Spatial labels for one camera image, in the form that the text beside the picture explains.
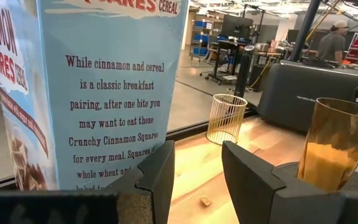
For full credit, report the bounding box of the amber faceted tumbler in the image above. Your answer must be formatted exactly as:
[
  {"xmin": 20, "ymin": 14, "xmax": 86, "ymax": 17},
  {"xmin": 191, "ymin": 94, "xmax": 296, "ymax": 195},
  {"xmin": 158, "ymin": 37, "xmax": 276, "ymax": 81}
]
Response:
[{"xmin": 296, "ymin": 97, "xmax": 358, "ymax": 192}]

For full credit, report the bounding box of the black rolling desk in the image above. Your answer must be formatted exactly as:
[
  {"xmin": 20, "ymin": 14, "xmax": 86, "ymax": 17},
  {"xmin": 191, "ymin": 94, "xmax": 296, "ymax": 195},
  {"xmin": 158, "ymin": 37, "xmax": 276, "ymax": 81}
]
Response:
[{"xmin": 205, "ymin": 39, "xmax": 245, "ymax": 85}]

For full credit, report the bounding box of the black computer monitor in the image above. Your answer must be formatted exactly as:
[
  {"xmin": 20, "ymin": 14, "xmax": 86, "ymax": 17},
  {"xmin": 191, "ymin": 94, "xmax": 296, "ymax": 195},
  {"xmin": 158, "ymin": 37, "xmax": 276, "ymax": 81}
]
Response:
[{"xmin": 221, "ymin": 14, "xmax": 254, "ymax": 40}]

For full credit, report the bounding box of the gold wire utensil holder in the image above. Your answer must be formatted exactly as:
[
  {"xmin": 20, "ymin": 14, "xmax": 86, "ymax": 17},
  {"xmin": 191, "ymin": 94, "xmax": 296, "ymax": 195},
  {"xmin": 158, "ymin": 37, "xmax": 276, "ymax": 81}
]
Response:
[{"xmin": 206, "ymin": 93, "xmax": 248, "ymax": 146}]

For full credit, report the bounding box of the black upright post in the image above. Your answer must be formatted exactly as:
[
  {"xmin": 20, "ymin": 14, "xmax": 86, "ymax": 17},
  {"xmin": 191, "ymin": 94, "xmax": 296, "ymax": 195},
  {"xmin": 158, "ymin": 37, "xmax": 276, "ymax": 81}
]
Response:
[{"xmin": 234, "ymin": 45, "xmax": 255, "ymax": 98}]

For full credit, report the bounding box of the black two-slot toaster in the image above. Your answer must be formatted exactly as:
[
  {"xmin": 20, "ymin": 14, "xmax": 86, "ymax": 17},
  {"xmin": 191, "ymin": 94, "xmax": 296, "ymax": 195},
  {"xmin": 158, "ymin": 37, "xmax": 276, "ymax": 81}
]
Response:
[{"xmin": 257, "ymin": 60, "xmax": 358, "ymax": 133}]

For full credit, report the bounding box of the grey round woven placemat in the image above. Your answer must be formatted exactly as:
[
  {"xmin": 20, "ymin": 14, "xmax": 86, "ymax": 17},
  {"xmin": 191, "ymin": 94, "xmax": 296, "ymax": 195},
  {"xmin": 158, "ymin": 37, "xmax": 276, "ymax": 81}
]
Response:
[{"xmin": 274, "ymin": 161, "xmax": 358, "ymax": 192}]

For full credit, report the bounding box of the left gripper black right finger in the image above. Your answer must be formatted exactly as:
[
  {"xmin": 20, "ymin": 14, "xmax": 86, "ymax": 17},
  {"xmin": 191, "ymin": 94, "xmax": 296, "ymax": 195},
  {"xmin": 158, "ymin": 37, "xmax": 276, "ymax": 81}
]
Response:
[{"xmin": 221, "ymin": 140, "xmax": 338, "ymax": 224}]

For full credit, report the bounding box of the orange juice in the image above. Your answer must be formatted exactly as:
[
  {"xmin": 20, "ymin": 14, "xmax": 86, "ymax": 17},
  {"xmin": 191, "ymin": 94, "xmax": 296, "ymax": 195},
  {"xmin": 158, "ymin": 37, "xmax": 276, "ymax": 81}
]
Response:
[{"xmin": 300, "ymin": 142, "xmax": 358, "ymax": 191}]

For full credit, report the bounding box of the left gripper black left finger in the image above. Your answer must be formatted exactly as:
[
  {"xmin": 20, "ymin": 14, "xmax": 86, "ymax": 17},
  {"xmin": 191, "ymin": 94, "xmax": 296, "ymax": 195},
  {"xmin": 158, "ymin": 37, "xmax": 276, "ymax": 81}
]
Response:
[{"xmin": 104, "ymin": 139, "xmax": 176, "ymax": 224}]

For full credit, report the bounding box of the person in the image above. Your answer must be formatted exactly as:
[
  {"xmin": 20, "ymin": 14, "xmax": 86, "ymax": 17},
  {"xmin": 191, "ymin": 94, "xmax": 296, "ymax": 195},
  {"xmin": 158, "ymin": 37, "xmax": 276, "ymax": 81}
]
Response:
[{"xmin": 316, "ymin": 20, "xmax": 351, "ymax": 63}]

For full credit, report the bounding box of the blue cinnamon cereal box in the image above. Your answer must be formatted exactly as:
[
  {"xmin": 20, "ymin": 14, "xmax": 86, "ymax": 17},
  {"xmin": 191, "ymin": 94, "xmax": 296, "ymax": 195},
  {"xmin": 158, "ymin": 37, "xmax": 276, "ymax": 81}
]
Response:
[{"xmin": 0, "ymin": 0, "xmax": 190, "ymax": 191}]

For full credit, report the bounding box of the dark diagonal pole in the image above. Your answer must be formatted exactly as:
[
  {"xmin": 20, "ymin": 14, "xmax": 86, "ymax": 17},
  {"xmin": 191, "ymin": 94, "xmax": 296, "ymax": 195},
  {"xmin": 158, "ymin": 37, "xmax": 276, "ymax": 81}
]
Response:
[{"xmin": 290, "ymin": 0, "xmax": 321, "ymax": 62}]

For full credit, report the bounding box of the shelf with blue bins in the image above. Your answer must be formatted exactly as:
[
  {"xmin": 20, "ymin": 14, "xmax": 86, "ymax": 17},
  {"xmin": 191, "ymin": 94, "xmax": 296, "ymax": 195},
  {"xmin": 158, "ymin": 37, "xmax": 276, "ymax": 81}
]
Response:
[{"xmin": 190, "ymin": 12, "xmax": 223, "ymax": 60}]

